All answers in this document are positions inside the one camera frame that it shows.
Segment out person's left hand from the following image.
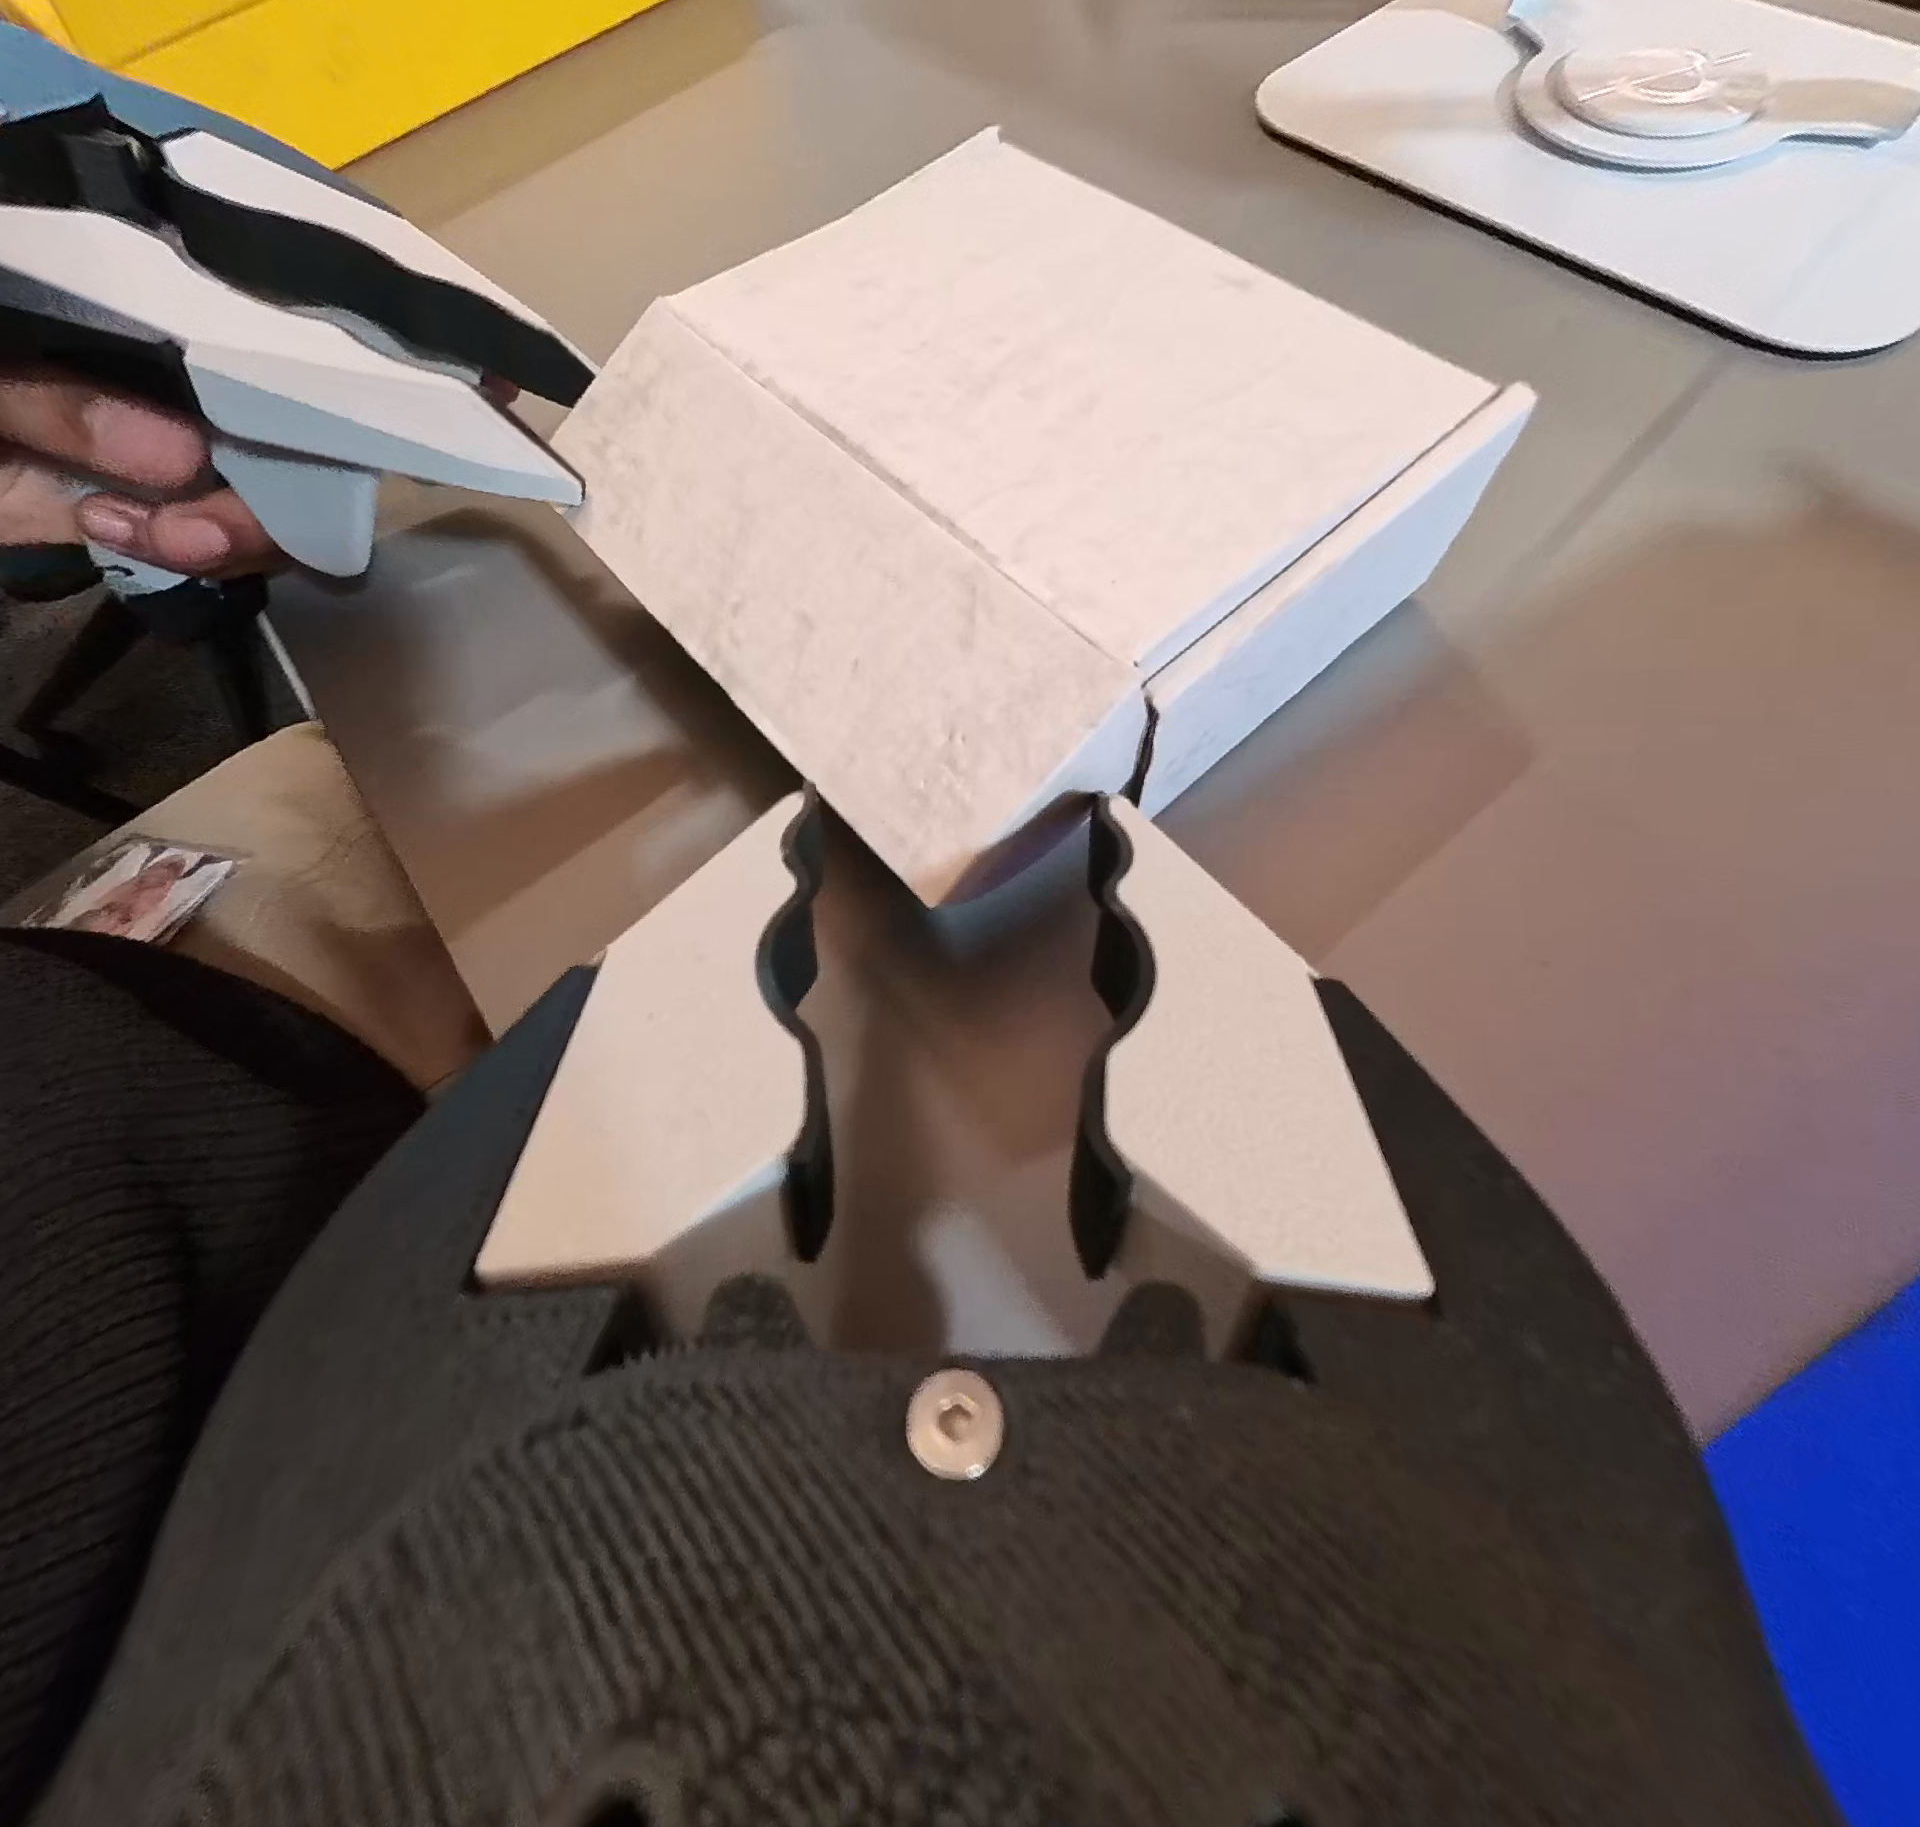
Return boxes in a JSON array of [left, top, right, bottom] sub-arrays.
[[0, 375, 300, 585]]

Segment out white cardboard mailer box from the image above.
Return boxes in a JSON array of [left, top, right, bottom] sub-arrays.
[[554, 126, 1538, 911]]

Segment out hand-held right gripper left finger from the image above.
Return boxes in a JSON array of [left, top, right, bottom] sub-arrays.
[[474, 789, 837, 1289]]

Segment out white document stand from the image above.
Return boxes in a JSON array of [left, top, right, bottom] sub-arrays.
[[1259, 0, 1920, 355]]

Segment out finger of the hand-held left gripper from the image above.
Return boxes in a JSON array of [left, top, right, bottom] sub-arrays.
[[154, 126, 600, 407], [0, 204, 587, 578]]

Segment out person's tan trousers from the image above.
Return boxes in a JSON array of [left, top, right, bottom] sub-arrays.
[[0, 723, 497, 1094]]

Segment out blue plastic bin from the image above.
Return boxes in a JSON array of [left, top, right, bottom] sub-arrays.
[[1702, 1279, 1920, 1827]]

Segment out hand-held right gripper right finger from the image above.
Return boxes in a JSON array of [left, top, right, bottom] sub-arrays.
[[1070, 793, 1439, 1300]]

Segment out grey desk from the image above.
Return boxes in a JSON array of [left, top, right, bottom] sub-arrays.
[[261, 0, 1920, 1446]]

